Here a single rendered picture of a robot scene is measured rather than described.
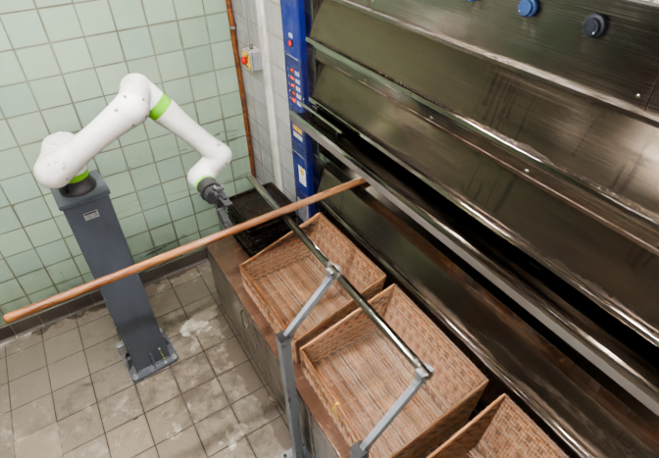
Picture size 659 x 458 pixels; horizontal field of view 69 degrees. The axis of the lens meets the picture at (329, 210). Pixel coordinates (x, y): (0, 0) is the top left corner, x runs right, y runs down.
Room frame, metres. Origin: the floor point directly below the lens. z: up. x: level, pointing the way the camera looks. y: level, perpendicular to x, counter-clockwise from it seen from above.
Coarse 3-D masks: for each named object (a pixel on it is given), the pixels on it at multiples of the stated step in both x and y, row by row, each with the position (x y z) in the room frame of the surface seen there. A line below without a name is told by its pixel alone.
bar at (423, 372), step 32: (288, 224) 1.45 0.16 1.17; (320, 256) 1.25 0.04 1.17; (320, 288) 1.16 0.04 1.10; (352, 288) 1.09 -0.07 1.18; (288, 352) 1.06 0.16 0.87; (288, 384) 1.05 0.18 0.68; (416, 384) 0.76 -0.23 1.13; (288, 416) 1.07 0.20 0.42; (384, 416) 0.72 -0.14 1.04; (352, 448) 0.67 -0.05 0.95
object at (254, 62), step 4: (244, 48) 2.48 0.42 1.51; (248, 48) 2.48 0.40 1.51; (256, 48) 2.48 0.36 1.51; (244, 52) 2.46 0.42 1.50; (248, 52) 2.43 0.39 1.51; (252, 52) 2.42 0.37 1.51; (256, 52) 2.43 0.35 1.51; (260, 52) 2.44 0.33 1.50; (244, 56) 2.46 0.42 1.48; (248, 56) 2.42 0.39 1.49; (252, 56) 2.42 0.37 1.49; (256, 56) 2.43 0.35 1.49; (260, 56) 2.44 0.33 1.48; (248, 60) 2.42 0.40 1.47; (252, 60) 2.42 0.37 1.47; (256, 60) 2.43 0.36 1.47; (260, 60) 2.44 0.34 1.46; (248, 64) 2.43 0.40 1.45; (252, 64) 2.42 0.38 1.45; (256, 64) 2.43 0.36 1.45; (260, 64) 2.44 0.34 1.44; (248, 68) 2.43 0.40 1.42; (252, 68) 2.41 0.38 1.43; (256, 68) 2.43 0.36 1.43; (260, 68) 2.44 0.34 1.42
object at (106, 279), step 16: (320, 192) 1.60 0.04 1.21; (336, 192) 1.61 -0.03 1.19; (288, 208) 1.50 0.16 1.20; (240, 224) 1.41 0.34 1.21; (256, 224) 1.42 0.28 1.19; (208, 240) 1.33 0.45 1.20; (160, 256) 1.24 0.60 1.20; (176, 256) 1.26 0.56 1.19; (128, 272) 1.18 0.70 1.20; (80, 288) 1.10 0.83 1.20; (32, 304) 1.04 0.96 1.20; (48, 304) 1.04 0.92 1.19; (16, 320) 0.99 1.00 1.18
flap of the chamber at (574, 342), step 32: (320, 128) 1.77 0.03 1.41; (384, 160) 1.53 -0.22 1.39; (384, 192) 1.30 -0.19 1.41; (416, 192) 1.31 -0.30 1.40; (448, 224) 1.13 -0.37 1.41; (480, 224) 1.15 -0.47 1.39; (512, 256) 0.99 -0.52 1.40; (512, 288) 0.84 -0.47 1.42; (544, 288) 0.86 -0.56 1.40; (544, 320) 0.75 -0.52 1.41; (576, 320) 0.75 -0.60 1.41; (608, 320) 0.76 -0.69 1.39; (640, 352) 0.66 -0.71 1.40
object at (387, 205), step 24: (336, 168) 1.84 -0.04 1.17; (360, 192) 1.68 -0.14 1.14; (408, 216) 1.46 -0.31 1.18; (432, 240) 1.31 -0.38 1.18; (456, 264) 1.18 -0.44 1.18; (480, 288) 1.08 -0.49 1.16; (504, 312) 0.99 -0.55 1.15; (528, 312) 0.96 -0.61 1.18; (552, 336) 0.87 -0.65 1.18; (576, 360) 0.79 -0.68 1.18; (600, 384) 0.71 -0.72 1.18; (624, 408) 0.65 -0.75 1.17; (648, 408) 0.64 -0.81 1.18; (648, 432) 0.59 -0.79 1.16
